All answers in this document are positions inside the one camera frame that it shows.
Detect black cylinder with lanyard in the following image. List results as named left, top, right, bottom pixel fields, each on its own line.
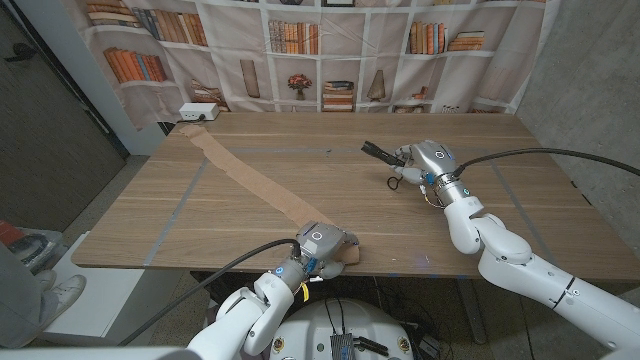
left=360, top=140, right=406, bottom=191

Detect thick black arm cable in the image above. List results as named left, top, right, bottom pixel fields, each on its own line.
left=117, top=238, right=301, bottom=347
left=452, top=147, right=640, bottom=177

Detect black door handle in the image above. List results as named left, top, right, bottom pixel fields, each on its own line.
left=4, top=42, right=37, bottom=63

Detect white power strip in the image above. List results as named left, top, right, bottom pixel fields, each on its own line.
left=178, top=102, right=221, bottom=123

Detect dark wooden door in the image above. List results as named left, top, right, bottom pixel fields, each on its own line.
left=0, top=4, right=127, bottom=232

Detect person in grey trousers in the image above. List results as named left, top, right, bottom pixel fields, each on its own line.
left=0, top=238, right=59, bottom=349

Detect white shoe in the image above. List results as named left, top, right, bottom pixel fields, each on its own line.
left=37, top=273, right=88, bottom=326

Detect grey finned device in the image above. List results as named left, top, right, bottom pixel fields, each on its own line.
left=329, top=333, right=356, bottom=360

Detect printed bookshelf backdrop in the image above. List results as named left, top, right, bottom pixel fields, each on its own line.
left=62, top=0, right=564, bottom=132

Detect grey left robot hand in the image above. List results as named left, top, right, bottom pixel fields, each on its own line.
left=294, top=220, right=360, bottom=280

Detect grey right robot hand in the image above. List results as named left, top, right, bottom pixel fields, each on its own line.
left=391, top=139, right=459, bottom=187

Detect tan adhesive wrap roll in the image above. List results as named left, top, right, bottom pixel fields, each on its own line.
left=178, top=123, right=361, bottom=266

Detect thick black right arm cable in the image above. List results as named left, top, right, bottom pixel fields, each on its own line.
left=452, top=147, right=640, bottom=177

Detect grey table leg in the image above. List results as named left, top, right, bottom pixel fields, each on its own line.
left=457, top=278, right=489, bottom=345

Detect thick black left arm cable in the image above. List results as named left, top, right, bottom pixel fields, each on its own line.
left=117, top=238, right=301, bottom=347

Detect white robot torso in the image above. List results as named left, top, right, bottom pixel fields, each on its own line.
left=279, top=298, right=415, bottom=360

